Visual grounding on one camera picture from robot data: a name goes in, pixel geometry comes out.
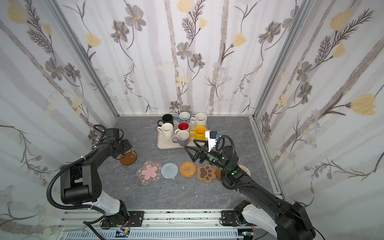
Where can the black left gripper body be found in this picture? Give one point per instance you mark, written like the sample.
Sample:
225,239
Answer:
124,146

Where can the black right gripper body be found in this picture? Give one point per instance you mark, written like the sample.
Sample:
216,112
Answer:
202,154

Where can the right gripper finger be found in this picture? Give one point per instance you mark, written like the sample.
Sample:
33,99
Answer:
193,152
201,145

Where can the woven rattan round coaster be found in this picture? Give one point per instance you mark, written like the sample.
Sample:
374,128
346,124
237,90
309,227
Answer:
188,169

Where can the brown round wooden coaster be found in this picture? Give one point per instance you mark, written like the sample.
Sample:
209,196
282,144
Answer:
218,173

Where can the brown paw shaped coaster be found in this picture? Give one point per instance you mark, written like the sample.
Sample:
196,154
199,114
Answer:
206,173

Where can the white colourful stitched coaster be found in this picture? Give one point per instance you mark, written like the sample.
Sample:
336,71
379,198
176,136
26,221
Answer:
245,169

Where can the purple mug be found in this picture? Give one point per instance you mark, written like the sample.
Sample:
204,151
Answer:
182,138

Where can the dark brown round coaster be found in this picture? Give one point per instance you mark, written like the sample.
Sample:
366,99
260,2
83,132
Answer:
128,158

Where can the grey blue round coaster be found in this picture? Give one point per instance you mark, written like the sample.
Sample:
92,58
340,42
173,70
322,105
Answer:
169,170

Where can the plain white mug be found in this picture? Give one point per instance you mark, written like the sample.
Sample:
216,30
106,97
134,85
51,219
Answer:
167,130

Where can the pink flower coaster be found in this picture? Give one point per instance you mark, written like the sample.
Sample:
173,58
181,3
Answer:
150,172

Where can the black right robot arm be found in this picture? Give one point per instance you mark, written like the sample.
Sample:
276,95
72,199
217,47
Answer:
276,216

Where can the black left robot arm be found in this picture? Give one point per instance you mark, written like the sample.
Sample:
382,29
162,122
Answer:
81,184

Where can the yellow mug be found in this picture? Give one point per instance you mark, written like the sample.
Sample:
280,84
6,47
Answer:
199,133

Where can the white speckled mug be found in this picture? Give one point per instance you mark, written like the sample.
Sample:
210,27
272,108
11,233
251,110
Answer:
200,119

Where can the white mug red inside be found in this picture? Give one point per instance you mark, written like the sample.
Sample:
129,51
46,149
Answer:
183,126

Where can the blue patterned mug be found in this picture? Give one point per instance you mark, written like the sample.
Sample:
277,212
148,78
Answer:
183,117

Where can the black mug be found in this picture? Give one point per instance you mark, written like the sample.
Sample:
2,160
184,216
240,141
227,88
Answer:
167,118

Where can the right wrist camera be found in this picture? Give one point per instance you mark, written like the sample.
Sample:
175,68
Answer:
211,137

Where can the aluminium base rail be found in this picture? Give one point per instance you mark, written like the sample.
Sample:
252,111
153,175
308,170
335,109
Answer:
200,224

